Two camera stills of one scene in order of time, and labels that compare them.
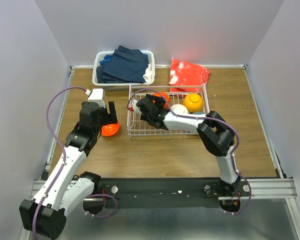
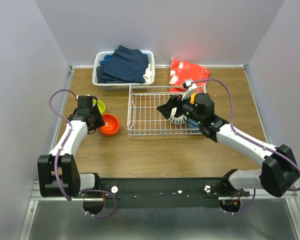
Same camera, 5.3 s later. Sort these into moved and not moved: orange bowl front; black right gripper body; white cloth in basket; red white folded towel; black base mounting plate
Moved: black right gripper body; orange bowl front
Not moved: red white folded towel; white cloth in basket; black base mounting plate
